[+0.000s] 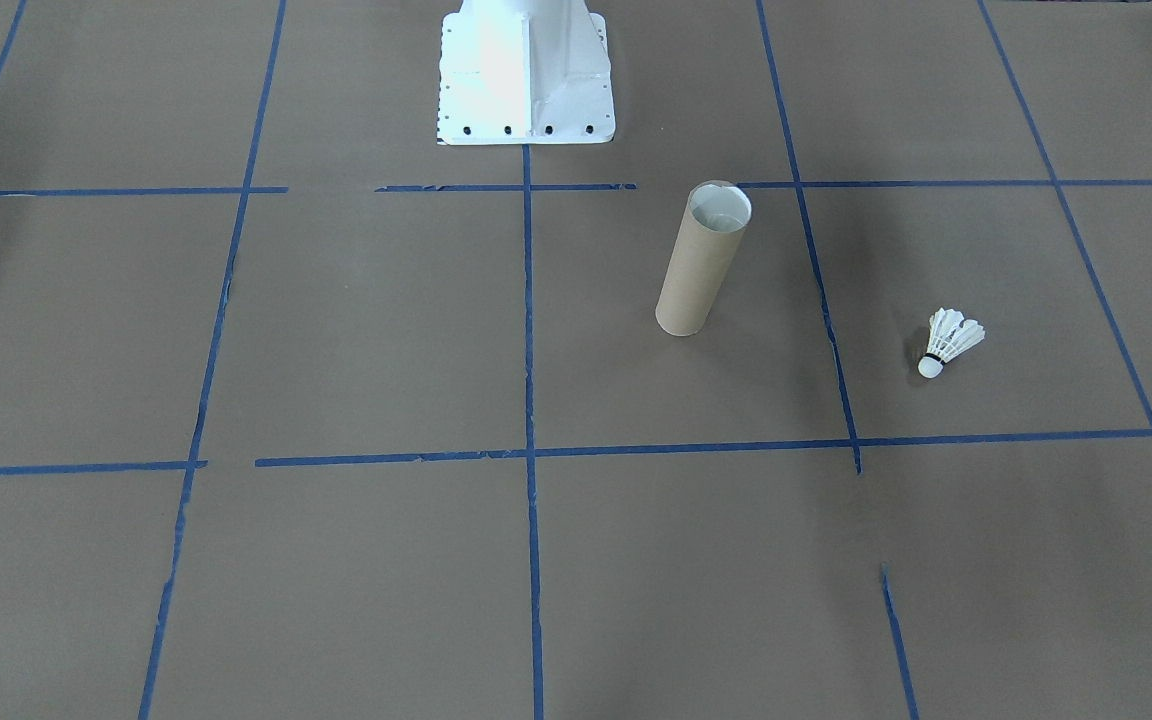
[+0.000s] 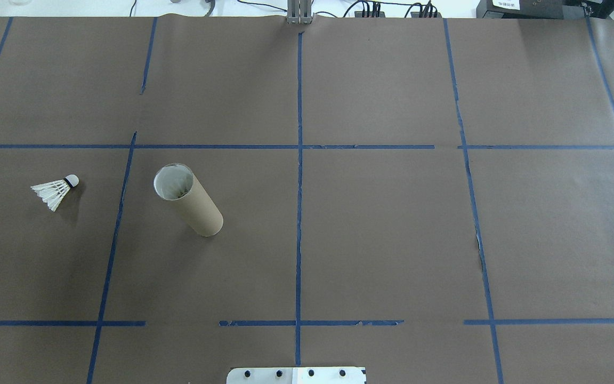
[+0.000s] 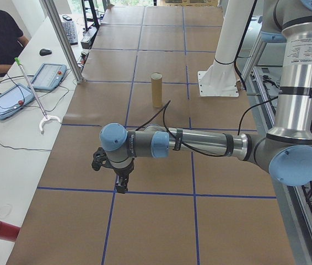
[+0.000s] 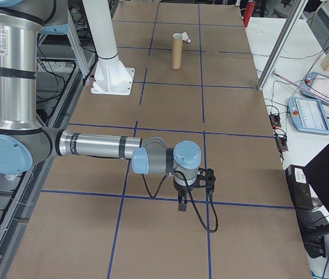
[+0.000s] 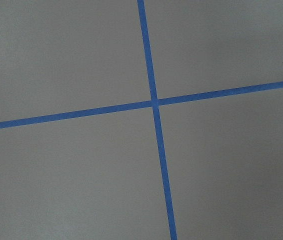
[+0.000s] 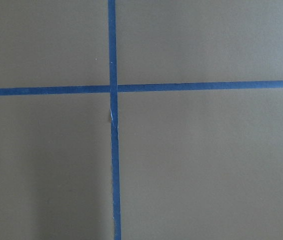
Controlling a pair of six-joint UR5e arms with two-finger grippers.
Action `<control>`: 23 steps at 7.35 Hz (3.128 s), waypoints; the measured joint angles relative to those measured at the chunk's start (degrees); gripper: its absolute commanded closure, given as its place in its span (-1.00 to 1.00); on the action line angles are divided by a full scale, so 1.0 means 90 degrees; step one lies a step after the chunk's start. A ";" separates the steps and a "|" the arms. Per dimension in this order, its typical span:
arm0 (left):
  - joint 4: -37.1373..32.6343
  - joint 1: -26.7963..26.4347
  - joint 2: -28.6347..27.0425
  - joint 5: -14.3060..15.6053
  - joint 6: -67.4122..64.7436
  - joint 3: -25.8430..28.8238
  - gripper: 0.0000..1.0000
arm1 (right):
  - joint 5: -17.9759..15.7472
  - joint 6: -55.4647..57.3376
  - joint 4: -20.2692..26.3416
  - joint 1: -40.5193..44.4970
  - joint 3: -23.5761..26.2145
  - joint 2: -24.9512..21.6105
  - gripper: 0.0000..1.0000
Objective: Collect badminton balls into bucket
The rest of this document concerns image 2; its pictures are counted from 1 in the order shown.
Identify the black box with white label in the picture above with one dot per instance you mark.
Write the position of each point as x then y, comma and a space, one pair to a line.
520, 9

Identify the white feather shuttlecock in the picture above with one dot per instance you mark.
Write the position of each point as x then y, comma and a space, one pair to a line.
54, 192

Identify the aluminium frame post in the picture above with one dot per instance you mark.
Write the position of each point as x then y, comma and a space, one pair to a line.
299, 13

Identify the clear round plastic dish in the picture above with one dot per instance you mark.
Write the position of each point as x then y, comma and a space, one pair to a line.
21, 2

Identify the brown cardboard tube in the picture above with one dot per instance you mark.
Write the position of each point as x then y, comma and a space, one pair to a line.
198, 210

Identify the white pedestal with base plate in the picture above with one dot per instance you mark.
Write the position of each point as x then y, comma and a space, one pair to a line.
296, 376

